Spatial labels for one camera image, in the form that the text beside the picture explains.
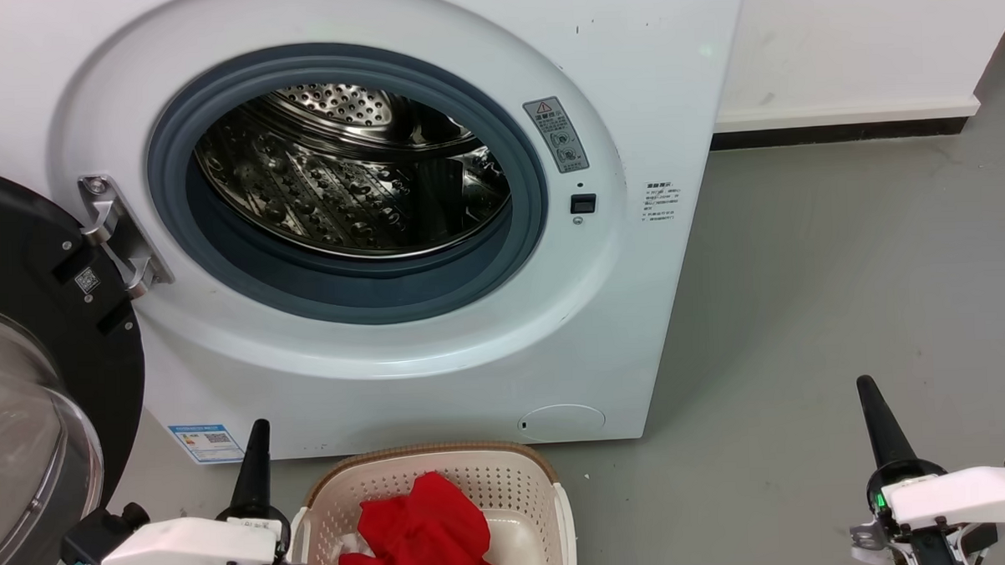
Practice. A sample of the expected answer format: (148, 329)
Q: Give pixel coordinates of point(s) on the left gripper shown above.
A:
(284, 545)

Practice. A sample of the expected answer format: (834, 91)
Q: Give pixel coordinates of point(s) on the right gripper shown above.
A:
(921, 548)

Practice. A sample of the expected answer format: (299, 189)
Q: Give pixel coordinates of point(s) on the red cloth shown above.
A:
(427, 528)

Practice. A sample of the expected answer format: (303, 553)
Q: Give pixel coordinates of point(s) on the cream laundry basket brown rim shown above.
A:
(509, 483)

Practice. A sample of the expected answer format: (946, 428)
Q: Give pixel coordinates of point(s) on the stainless steel washing machine drum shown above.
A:
(341, 196)

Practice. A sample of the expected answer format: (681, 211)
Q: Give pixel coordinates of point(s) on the washing machine door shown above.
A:
(16, 249)

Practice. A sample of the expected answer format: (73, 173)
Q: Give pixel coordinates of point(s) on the blue energy label sticker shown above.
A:
(205, 443)

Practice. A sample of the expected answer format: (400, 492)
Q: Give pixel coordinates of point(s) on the white cloth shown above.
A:
(353, 544)

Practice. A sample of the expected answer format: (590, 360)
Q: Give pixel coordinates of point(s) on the grey rubber door gasket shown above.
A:
(243, 275)

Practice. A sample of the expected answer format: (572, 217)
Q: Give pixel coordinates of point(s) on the white front-load washing machine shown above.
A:
(473, 384)

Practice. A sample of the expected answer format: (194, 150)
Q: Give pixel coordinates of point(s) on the white QR code sticker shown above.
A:
(87, 280)

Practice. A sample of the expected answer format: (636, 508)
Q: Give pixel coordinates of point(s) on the metal door hinge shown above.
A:
(125, 237)

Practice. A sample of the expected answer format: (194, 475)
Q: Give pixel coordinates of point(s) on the black baseboard strip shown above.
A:
(840, 133)

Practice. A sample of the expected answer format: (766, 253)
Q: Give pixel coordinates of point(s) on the round white filter cover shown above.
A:
(562, 423)

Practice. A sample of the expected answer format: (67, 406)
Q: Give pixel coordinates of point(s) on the small printed text sticker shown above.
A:
(662, 206)

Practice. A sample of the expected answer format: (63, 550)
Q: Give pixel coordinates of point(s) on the grey warning sticker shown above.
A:
(556, 134)

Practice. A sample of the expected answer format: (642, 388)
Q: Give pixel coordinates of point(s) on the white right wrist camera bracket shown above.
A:
(970, 496)

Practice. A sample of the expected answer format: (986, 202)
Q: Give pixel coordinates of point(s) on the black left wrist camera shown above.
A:
(93, 535)

